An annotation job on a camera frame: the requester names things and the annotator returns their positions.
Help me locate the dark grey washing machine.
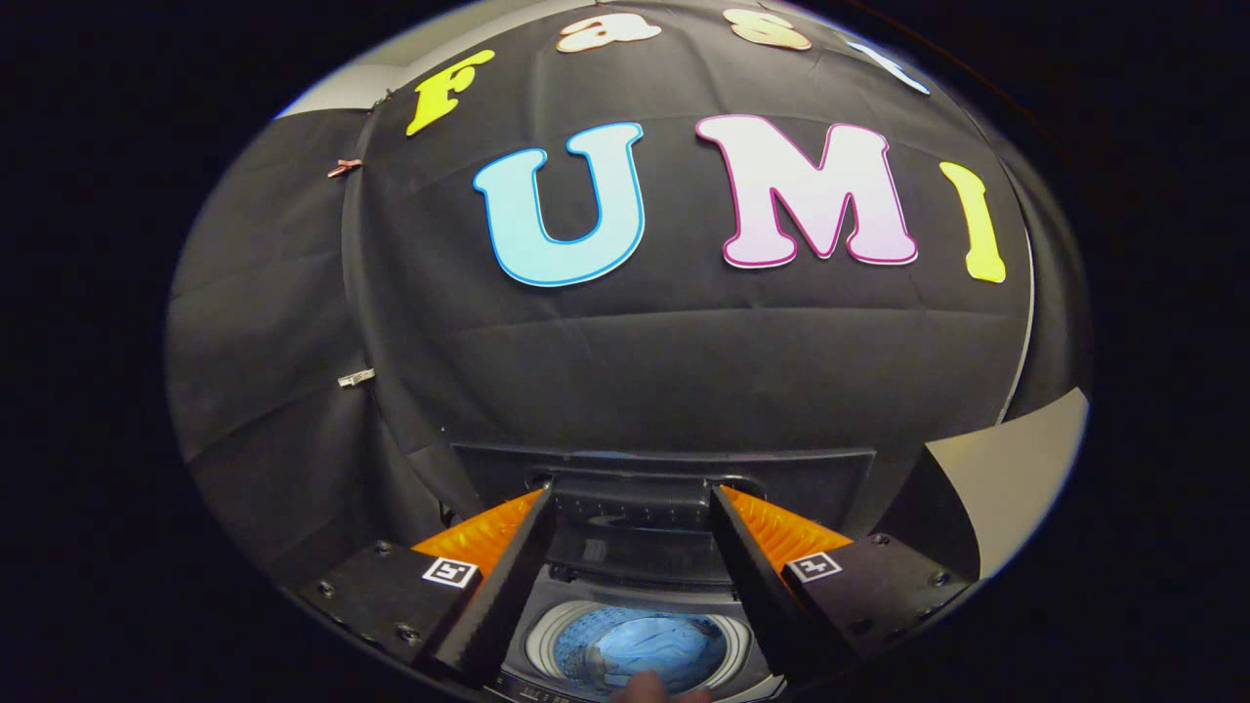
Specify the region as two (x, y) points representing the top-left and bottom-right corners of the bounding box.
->
(444, 444), (880, 703)

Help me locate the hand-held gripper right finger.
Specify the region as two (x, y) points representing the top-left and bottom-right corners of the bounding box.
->
(710, 485), (973, 682)

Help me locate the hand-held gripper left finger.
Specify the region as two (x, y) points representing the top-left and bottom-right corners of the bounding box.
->
(298, 488), (556, 686)

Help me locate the black backdrop cloth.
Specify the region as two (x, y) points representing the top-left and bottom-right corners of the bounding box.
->
(166, 0), (1093, 587)

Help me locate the light blue polo shirt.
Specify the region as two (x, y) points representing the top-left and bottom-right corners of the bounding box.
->
(553, 607), (729, 696)

